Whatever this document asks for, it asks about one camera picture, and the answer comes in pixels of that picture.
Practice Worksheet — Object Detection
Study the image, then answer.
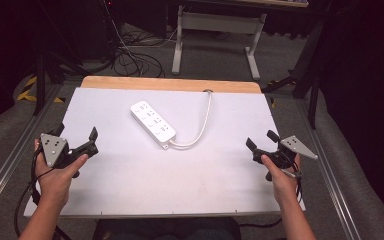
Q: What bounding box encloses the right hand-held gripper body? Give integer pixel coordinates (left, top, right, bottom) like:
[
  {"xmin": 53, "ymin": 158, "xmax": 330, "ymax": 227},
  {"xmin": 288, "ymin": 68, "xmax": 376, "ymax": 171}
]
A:
[{"xmin": 252, "ymin": 134, "xmax": 319, "ymax": 182}]

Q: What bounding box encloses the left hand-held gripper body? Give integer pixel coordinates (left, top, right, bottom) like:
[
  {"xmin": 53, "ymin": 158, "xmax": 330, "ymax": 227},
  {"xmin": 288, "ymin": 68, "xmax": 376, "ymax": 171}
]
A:
[{"xmin": 39, "ymin": 133, "xmax": 100, "ymax": 179}]

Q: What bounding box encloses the person's right hand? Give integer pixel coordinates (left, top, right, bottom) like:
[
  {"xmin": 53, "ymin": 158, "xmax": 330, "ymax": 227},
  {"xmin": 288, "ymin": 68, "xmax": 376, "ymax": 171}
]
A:
[{"xmin": 260, "ymin": 153, "xmax": 303, "ymax": 203}]

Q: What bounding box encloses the person's left hand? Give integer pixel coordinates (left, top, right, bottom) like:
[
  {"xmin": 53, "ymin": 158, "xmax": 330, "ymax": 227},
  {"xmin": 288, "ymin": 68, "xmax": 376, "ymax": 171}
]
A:
[{"xmin": 33, "ymin": 139, "xmax": 90, "ymax": 209}]

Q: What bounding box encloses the yellow black floor tape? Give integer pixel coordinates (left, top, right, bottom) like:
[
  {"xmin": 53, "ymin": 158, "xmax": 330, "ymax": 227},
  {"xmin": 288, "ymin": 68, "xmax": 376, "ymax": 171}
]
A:
[{"xmin": 15, "ymin": 75, "xmax": 66, "ymax": 104}]

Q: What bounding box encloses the black tripod stand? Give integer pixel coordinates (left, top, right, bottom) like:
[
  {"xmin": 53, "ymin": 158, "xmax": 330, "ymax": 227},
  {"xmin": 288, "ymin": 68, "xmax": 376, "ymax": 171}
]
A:
[{"xmin": 29, "ymin": 0, "xmax": 91, "ymax": 117}]

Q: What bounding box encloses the white power strip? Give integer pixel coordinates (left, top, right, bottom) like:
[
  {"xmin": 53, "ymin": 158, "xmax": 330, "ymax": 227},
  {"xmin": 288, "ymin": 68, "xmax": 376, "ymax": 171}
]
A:
[{"xmin": 129, "ymin": 100, "xmax": 177, "ymax": 151}]

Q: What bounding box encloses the black metal stand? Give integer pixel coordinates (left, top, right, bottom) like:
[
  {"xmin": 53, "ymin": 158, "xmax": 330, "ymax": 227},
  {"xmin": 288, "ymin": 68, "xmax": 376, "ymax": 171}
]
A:
[{"xmin": 260, "ymin": 18, "xmax": 326, "ymax": 130}]

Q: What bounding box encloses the white board sheet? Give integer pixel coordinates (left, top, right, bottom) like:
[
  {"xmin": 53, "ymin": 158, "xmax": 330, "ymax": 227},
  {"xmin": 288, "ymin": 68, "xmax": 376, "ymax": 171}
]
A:
[{"xmin": 23, "ymin": 87, "xmax": 307, "ymax": 218}]

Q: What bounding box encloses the aluminium rail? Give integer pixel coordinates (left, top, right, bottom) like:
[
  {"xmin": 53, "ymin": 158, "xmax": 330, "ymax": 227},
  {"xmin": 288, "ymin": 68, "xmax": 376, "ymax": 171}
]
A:
[
  {"xmin": 0, "ymin": 82, "xmax": 64, "ymax": 216},
  {"xmin": 294, "ymin": 98, "xmax": 363, "ymax": 240}
]

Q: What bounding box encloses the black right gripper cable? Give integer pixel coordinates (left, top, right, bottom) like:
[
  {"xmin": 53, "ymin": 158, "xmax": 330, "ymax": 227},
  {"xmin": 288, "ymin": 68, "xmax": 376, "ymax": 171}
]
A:
[{"xmin": 238, "ymin": 159, "xmax": 305, "ymax": 230}]

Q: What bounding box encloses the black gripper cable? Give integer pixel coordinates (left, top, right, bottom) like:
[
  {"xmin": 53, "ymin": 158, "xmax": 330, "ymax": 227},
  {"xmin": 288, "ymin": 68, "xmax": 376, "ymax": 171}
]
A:
[
  {"xmin": 12, "ymin": 145, "xmax": 73, "ymax": 240},
  {"xmin": 238, "ymin": 159, "xmax": 305, "ymax": 230}
]

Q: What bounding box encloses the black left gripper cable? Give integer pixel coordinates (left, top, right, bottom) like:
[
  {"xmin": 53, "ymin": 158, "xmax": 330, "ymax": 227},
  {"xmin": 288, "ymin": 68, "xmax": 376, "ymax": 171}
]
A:
[{"xmin": 12, "ymin": 145, "xmax": 73, "ymax": 240}]

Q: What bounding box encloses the white power strip cable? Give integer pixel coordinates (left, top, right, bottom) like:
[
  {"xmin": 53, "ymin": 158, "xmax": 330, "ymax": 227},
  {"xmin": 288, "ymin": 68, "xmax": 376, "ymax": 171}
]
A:
[{"xmin": 169, "ymin": 89, "xmax": 214, "ymax": 150}]

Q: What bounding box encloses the tangle of black floor cables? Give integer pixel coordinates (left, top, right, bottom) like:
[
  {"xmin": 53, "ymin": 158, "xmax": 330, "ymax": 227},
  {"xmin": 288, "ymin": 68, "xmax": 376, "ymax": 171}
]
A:
[{"xmin": 103, "ymin": 0, "xmax": 181, "ymax": 80}]

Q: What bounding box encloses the white metal desk frame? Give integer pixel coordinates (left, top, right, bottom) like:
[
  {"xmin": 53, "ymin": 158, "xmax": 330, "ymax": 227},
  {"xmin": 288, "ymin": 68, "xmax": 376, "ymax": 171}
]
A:
[{"xmin": 170, "ymin": 4, "xmax": 268, "ymax": 82}]

